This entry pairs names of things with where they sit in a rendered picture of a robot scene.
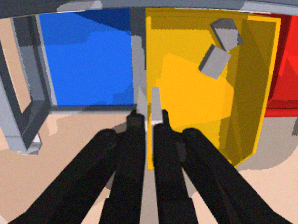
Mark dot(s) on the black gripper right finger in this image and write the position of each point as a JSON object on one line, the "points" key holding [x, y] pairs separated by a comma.
{"points": [[228, 196]]}

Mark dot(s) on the grey metal block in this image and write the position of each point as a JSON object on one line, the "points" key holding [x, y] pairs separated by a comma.
{"points": [[226, 33], [214, 62]]}

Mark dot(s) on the yellow bin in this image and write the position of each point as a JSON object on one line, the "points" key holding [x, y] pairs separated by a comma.
{"points": [[229, 111]]}

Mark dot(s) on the red bin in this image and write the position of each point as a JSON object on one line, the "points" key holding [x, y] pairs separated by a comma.
{"points": [[285, 103]]}

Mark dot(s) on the dark grey metal shelf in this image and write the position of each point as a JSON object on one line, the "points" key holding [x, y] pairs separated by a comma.
{"points": [[87, 62]]}

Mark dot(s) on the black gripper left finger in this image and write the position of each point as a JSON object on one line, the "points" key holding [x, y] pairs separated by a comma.
{"points": [[70, 196]]}

